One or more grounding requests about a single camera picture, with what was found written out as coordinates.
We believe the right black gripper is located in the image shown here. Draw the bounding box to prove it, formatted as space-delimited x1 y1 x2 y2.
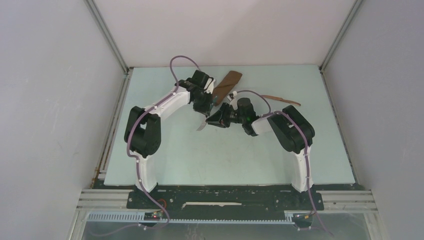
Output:
206 101 246 128

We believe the brown cloth napkin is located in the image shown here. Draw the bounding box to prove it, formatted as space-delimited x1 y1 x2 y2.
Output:
212 70 243 107

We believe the brown wooden knife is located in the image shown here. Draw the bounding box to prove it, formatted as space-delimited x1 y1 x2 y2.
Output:
262 95 301 107

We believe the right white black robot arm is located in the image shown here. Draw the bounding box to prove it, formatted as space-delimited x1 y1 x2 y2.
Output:
205 97 315 209

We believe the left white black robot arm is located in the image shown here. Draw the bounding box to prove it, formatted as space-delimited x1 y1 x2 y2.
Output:
124 70 216 208

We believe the left aluminium corner post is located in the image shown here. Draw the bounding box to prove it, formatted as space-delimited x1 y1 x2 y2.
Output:
84 0 130 74

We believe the aluminium corner post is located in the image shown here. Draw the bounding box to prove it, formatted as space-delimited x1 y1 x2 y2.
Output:
319 0 365 73
84 0 130 74

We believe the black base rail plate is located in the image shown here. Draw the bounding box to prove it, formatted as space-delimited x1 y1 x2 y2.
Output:
126 185 324 220

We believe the grey cable duct strip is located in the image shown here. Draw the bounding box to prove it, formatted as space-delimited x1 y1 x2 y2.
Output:
86 211 294 225

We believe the aluminium frame profile front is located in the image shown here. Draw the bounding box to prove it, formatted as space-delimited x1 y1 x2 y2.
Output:
67 189 131 240

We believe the right aluminium corner post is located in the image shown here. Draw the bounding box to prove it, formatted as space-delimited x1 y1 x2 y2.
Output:
319 0 365 73

